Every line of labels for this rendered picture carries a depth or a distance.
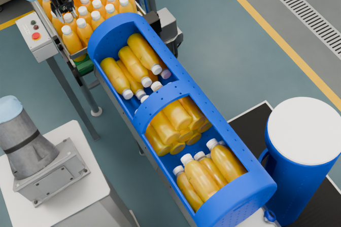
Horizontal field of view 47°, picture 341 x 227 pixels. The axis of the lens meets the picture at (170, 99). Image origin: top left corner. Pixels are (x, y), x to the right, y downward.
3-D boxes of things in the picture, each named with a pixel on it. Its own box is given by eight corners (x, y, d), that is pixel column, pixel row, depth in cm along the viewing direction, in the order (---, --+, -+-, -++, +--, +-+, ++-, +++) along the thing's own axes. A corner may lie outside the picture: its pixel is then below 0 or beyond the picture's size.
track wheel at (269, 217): (269, 223, 135) (273, 220, 134) (261, 212, 137) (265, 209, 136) (274, 221, 138) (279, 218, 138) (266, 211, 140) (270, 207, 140)
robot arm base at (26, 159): (9, 187, 117) (-10, 160, 114) (23, 165, 132) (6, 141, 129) (54, 163, 116) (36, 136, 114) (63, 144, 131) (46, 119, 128)
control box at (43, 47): (38, 63, 178) (29, 48, 169) (23, 35, 187) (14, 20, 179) (59, 52, 180) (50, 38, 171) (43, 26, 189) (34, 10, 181)
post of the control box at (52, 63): (95, 141, 267) (38, 48, 182) (92, 137, 269) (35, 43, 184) (100, 138, 268) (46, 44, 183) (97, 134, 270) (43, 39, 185)
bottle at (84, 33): (83, 47, 193) (71, 21, 177) (97, 41, 194) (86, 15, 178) (88, 57, 190) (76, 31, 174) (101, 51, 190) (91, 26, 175)
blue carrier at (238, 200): (204, 247, 135) (204, 225, 111) (95, 74, 177) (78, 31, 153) (271, 202, 141) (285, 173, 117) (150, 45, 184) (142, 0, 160)
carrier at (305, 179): (290, 171, 228) (242, 183, 227) (326, 89, 154) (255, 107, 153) (310, 219, 213) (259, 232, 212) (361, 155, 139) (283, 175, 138)
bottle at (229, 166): (251, 181, 125) (217, 137, 134) (234, 194, 126) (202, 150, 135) (257, 183, 131) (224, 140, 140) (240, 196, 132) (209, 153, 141)
